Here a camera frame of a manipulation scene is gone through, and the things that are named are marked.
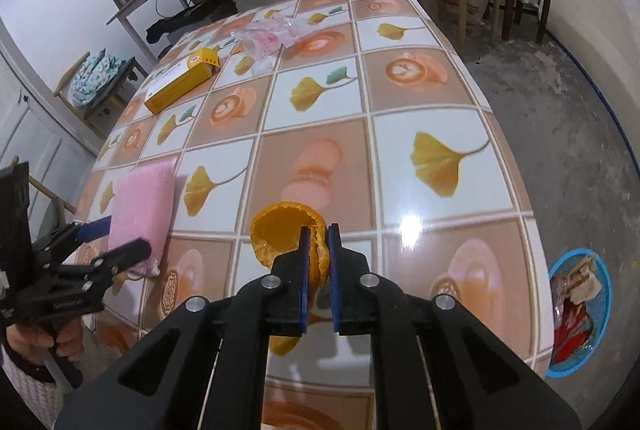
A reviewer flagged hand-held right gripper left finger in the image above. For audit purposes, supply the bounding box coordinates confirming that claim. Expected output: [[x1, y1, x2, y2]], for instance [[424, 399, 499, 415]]
[[54, 225, 313, 430]]

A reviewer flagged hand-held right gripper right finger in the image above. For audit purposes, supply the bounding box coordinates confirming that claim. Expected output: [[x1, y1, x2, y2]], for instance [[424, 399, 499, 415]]
[[326, 222, 582, 430]]

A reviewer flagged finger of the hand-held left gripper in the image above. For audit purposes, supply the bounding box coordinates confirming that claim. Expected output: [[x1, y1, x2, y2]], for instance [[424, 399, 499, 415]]
[[35, 215, 113, 263], [55, 237, 152, 283]]

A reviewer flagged pink sponge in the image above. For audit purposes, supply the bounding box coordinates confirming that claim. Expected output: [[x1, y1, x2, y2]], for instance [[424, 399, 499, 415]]
[[107, 155, 177, 278]]

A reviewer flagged large orange peel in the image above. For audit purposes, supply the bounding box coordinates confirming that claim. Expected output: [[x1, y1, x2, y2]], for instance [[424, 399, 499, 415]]
[[249, 201, 331, 291]]

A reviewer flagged yellow cardboard box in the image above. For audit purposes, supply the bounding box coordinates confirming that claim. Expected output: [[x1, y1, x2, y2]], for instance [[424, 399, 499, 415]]
[[144, 50, 220, 115]]

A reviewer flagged clear plastic wrapper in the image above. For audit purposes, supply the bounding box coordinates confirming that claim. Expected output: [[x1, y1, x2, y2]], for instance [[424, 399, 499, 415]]
[[227, 12, 313, 76]]

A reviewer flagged blue plastic wastebasket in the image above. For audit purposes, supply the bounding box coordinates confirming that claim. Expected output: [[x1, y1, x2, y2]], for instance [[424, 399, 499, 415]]
[[545, 249, 613, 379]]

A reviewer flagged person's left forearm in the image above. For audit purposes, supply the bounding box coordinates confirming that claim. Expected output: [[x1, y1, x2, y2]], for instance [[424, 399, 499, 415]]
[[0, 345, 83, 430]]

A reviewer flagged person's left hand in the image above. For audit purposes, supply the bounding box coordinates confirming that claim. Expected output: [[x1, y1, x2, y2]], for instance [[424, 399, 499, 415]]
[[5, 322, 85, 365]]

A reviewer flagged light wooden chair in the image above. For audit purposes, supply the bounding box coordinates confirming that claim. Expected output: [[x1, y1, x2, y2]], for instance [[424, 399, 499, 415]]
[[54, 51, 150, 141]]

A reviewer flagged floral cushion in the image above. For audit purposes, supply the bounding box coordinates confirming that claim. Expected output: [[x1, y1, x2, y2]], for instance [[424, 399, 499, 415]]
[[70, 51, 136, 106]]

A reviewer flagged tiled pattern table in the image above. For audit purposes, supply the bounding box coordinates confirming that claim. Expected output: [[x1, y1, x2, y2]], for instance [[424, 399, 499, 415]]
[[75, 0, 556, 430]]

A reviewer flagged black bag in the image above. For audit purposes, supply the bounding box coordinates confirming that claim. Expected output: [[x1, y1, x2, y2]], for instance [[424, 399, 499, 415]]
[[146, 2, 236, 45]]

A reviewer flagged white sack red print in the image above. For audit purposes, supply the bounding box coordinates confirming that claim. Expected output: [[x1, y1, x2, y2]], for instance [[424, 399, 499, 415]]
[[435, 0, 493, 28]]

